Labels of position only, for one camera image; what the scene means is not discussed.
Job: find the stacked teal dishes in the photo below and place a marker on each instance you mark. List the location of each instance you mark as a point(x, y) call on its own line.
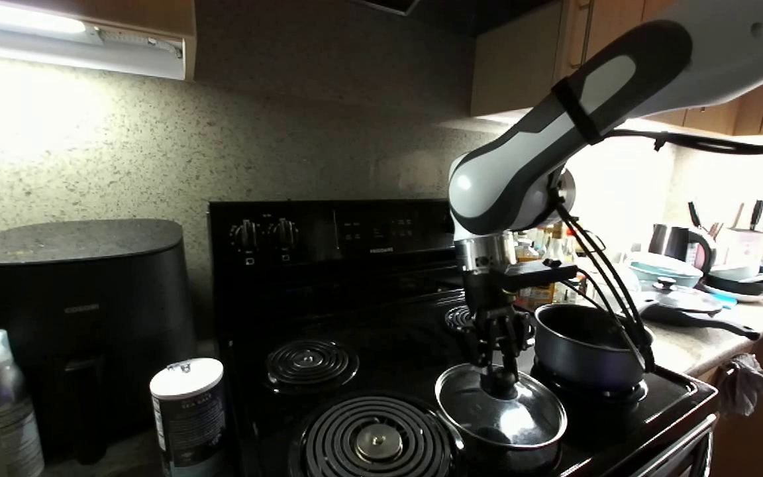
point(651, 269)

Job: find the frying pan with lid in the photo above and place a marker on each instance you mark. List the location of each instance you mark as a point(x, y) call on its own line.
point(685, 307)

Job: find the front left coil burner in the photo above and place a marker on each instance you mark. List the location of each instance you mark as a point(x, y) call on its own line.
point(371, 436)

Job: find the clear spray bottle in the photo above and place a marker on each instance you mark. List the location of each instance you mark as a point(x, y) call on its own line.
point(19, 436)

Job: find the black electric stove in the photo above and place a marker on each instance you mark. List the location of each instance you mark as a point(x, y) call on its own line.
point(382, 277)

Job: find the wooden upper cabinets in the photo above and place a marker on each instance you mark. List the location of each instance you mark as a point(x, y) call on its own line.
point(518, 63)

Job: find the black air fryer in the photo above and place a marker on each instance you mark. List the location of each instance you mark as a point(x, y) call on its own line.
point(93, 310)

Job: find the knife block with knives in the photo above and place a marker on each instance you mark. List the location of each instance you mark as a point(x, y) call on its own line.
point(728, 250)

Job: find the coil burner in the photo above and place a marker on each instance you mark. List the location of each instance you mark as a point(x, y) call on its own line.
point(371, 436)
point(306, 365)

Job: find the dark cooking pot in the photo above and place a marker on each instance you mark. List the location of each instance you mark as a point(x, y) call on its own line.
point(587, 348)

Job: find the white lidded canister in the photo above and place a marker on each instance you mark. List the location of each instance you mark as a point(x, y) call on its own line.
point(189, 416)

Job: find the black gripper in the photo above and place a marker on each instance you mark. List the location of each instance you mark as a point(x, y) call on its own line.
point(496, 325)

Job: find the glass pot lid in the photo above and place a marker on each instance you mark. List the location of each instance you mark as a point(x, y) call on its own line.
point(516, 416)

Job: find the grey hanging dish towel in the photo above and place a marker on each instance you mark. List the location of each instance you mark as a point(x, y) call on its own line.
point(740, 385)

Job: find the under-cabinet light fixture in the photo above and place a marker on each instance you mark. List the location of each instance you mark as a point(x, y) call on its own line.
point(146, 38)

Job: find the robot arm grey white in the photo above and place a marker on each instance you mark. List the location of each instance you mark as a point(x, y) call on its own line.
point(693, 55)

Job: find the rear left coil burner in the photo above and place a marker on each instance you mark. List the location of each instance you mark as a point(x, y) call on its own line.
point(306, 365)

